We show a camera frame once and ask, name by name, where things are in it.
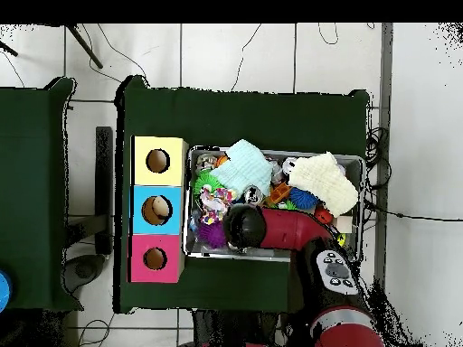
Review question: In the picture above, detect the mint green knitted cloth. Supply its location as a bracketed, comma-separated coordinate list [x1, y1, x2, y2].
[210, 138, 274, 199]

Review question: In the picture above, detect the clear plastic packet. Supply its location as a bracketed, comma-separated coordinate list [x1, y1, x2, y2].
[187, 209, 201, 233]

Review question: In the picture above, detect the wooden box with three holes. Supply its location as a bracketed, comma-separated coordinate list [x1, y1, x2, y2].
[128, 135, 190, 284]

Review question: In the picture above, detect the small green puffer toy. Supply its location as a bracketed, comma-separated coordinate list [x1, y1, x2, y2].
[192, 169, 223, 196]

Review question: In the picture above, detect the orange plastic toy crate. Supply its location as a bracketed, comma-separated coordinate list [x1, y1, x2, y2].
[269, 182, 293, 204]

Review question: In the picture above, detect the dark green table cloth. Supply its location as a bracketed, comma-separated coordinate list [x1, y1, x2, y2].
[113, 74, 371, 323]

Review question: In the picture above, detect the cream knitted cloth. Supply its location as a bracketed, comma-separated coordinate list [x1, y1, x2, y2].
[288, 151, 359, 218]

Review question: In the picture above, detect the black upright panel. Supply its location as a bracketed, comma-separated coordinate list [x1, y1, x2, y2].
[94, 126, 114, 256]

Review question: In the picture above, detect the grey stand foot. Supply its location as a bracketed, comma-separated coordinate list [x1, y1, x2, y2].
[63, 253, 107, 294]

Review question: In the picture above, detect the dark green side cloth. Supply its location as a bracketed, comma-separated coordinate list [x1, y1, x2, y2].
[0, 76, 84, 314]

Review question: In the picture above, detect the black tripod leg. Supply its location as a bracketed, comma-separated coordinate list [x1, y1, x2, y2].
[66, 23, 104, 70]

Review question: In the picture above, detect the blue round object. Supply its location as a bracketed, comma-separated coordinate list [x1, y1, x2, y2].
[0, 269, 13, 314]

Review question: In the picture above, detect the silver wire mesh bin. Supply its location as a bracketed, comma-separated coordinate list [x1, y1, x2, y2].
[184, 145, 365, 266]

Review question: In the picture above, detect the black cable bundle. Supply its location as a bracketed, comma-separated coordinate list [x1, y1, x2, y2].
[363, 126, 393, 191]

